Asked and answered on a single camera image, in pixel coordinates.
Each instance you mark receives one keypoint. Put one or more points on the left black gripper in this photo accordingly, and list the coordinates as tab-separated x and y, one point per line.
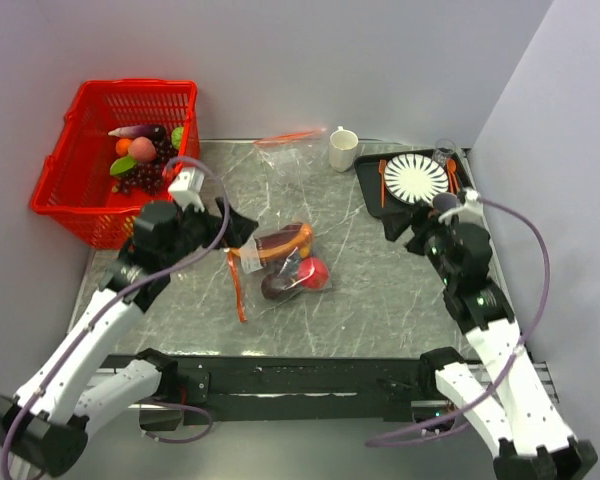
239	228

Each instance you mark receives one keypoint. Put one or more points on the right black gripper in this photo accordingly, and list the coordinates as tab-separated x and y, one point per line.
423	219

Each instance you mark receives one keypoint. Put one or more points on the orange papaya slice toy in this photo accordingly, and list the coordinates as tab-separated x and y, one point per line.
293	238

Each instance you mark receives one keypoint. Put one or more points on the clear zip bag orange zipper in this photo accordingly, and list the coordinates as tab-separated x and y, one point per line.
246	258

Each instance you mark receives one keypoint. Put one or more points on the dark red apple toy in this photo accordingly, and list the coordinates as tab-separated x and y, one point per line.
277	285

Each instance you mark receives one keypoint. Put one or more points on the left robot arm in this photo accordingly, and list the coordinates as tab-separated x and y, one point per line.
48	422

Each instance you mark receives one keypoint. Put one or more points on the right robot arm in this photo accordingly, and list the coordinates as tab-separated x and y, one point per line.
514	416

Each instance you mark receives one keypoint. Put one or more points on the striped white plate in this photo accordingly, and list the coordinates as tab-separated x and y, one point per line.
413	177

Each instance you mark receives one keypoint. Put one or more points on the beige mug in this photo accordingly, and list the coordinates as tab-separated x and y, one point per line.
444	202

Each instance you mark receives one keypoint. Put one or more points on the orange plastic fork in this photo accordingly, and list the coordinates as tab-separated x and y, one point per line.
381	171

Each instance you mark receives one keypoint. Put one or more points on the black tray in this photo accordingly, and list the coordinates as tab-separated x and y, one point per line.
366	168

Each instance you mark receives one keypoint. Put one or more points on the orange plastic spoon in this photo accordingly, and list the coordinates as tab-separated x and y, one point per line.
451	167

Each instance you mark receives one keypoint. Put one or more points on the clear drinking glass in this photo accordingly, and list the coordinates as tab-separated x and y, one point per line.
444	150

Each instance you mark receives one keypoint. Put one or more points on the white mug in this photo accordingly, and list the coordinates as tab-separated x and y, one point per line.
343	147

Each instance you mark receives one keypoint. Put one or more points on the purple grapes toy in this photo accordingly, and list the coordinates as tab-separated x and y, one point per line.
147	177

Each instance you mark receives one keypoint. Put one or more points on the green lime toy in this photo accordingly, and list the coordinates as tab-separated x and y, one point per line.
177	137

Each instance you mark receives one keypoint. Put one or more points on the pink peach toy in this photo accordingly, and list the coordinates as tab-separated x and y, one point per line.
142	150

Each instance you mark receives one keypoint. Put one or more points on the purple eggplant toy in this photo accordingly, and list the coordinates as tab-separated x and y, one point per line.
152	132

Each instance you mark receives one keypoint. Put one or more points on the green leaf toy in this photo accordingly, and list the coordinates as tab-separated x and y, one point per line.
122	165

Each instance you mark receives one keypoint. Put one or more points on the small orange fruit toy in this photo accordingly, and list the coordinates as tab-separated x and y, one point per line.
122	147

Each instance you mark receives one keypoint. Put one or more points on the red plastic basket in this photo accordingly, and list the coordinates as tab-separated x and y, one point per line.
75	187

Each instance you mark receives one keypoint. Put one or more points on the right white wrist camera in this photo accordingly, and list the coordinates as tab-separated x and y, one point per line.
462	202

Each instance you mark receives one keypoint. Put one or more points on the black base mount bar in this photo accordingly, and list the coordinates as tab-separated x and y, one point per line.
257	388

